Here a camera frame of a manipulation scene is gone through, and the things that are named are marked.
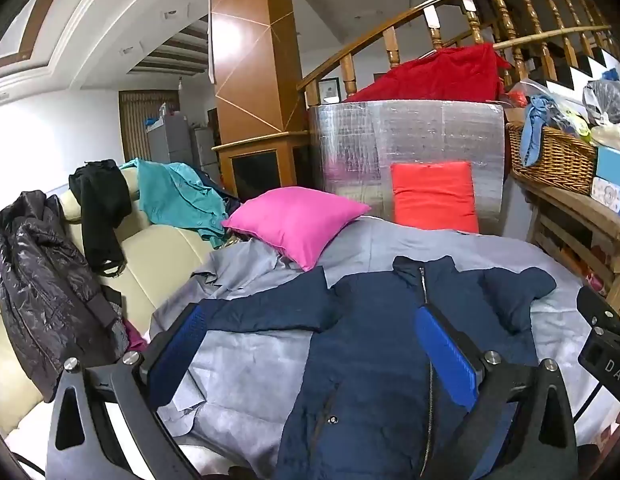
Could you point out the large grey refrigerator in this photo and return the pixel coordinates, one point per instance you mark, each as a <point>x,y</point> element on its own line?
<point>167,140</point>

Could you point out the wooden table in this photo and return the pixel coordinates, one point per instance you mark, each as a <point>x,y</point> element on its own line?
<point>579,210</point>

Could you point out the blue cloth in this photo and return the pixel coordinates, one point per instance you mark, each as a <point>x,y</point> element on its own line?
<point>532,130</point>

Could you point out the wooden stair railing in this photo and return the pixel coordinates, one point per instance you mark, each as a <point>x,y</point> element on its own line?
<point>391,46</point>

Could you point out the pink pillow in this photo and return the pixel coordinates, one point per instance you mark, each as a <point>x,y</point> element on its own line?
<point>290,225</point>

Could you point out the wicker basket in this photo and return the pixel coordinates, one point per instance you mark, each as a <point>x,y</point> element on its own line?
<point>559,160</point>

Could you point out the black white staircase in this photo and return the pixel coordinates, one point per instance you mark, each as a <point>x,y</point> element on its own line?
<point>559,80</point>

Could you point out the white patterned box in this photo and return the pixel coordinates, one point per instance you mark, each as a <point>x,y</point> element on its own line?
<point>607,192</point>

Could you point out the teal garment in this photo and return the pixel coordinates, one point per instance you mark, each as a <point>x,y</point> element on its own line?
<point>175,190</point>

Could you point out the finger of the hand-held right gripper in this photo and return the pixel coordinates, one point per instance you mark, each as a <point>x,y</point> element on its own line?
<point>594,310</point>

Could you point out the silver foil panel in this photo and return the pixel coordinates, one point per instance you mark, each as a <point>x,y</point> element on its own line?
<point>429,130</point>

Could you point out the white plastic bag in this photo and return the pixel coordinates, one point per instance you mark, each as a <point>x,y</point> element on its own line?
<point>609,137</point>

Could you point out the black shiny puffer jacket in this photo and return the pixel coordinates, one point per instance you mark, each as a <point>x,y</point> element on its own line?
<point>40,285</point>

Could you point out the wooden column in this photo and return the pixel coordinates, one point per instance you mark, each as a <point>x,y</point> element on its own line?
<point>245,60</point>

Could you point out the magenta cloth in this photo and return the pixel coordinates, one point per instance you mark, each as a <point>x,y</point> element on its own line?
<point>136,337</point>

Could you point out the framed picture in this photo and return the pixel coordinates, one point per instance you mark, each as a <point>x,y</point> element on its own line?
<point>329,91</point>

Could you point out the brown curtain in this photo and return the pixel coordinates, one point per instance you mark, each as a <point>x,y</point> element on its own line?
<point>132,125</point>

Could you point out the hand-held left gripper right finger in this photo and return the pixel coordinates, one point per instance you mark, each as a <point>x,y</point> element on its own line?
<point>444,355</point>

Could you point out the red cloth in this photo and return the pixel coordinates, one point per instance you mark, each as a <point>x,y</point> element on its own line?
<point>439,75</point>

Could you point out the black garment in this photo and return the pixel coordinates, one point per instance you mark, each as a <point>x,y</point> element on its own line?
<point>100,210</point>

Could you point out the yellow green cloth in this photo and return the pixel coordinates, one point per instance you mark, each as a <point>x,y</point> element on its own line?
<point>574,122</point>

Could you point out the orange-red pillow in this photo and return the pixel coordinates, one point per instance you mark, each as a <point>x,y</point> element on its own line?
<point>432,195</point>

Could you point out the grey plastic bag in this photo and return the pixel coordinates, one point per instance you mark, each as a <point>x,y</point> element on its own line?
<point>604,100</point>

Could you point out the grey blanket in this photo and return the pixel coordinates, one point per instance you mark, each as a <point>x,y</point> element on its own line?
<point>250,375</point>

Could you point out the cream leather sofa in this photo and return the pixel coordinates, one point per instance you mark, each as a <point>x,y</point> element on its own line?
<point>160,255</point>

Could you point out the small grey refrigerator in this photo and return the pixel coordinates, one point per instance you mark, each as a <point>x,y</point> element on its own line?
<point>205,147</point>

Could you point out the dark blue garment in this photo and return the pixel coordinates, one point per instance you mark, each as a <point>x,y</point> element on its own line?
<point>220,192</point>

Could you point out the navy blue jacket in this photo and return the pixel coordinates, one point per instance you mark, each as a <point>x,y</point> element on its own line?
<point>370,350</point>

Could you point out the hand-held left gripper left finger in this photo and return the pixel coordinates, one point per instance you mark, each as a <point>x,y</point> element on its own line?
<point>182,345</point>

